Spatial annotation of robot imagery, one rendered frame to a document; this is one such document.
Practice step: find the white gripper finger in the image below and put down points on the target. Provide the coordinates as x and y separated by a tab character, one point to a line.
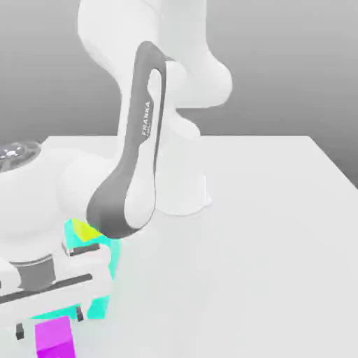
79	313
19	331

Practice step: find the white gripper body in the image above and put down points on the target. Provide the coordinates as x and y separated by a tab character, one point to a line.
84	291

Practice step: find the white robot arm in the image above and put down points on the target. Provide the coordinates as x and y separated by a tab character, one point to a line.
145	173

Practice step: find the small magenta cube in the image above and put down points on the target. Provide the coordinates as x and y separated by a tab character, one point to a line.
54	337

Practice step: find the small yellow cube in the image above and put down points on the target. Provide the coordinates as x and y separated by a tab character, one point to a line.
84	232

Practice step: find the large cyan box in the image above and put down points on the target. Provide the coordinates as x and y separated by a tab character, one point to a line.
98	307

